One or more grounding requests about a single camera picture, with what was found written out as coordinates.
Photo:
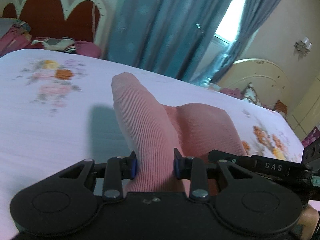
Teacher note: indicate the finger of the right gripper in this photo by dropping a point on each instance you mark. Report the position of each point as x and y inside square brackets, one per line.
[215, 155]

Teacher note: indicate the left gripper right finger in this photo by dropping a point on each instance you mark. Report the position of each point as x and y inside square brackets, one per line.
[194, 170]

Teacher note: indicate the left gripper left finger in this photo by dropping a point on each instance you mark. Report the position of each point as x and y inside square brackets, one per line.
[118, 169]

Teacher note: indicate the pink knit garment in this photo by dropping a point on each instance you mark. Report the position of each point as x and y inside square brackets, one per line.
[153, 131]

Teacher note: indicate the pile of clothes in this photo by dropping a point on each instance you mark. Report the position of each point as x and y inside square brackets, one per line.
[15, 35]

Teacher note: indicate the right hand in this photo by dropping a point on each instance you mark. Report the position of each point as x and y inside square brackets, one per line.
[309, 219]

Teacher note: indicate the cream wardrobe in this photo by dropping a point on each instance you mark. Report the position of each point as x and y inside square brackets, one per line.
[305, 117]

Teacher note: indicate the patterned pillow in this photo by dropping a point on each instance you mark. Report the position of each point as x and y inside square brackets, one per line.
[250, 95]

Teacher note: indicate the orange cloth by headboard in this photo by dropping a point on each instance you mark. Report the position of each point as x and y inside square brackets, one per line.
[280, 108]

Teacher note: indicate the floral lilac bed sheet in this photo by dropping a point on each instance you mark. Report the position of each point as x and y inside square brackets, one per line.
[57, 109]

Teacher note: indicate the cream round headboard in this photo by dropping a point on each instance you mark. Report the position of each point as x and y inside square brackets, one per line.
[269, 81]

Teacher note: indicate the tied teal curtain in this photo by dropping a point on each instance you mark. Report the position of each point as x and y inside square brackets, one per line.
[254, 14]

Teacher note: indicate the red white scalloped headboard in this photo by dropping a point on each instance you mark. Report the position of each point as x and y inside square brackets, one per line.
[82, 20]

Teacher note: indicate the crystal wall lamp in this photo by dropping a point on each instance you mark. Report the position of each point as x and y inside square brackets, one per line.
[303, 46]

